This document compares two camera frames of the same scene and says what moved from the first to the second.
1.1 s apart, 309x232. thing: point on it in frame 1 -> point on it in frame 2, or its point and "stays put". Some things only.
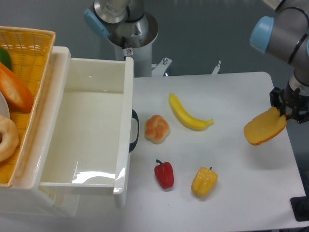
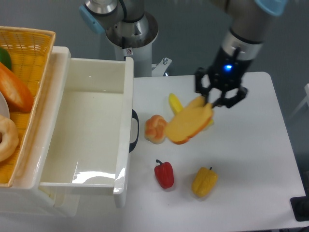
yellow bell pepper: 204,181 stays put
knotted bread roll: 156,129 stays put
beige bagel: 10,138 stays put
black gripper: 299,104 -> 228,69
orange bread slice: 264,126 -> 189,120
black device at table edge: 300,206 stays put
